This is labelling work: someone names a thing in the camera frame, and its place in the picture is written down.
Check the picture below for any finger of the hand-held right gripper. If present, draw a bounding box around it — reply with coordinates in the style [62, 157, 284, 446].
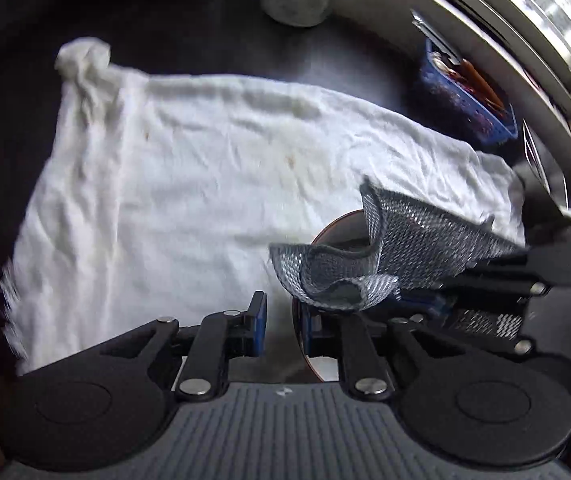
[405, 306, 537, 364]
[395, 246, 571, 311]

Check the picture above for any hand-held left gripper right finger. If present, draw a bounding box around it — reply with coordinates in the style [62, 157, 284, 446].
[300, 306, 471, 400]

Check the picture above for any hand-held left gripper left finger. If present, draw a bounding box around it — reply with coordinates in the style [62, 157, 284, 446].
[92, 291, 268, 403]

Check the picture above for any grey mesh dishcloth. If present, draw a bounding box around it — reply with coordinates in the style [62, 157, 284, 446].
[269, 175, 529, 339]

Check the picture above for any white cloth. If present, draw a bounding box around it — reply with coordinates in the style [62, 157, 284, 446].
[0, 37, 526, 376]

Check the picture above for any blue plastic basket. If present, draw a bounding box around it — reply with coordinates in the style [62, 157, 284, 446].
[418, 40, 519, 148]

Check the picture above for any grey flat tool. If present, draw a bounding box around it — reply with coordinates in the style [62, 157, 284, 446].
[410, 9, 461, 58]

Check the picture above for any brown handled tool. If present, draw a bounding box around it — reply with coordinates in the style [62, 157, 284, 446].
[458, 60, 506, 111]

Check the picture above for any window frame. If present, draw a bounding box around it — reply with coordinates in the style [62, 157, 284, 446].
[355, 0, 571, 211]

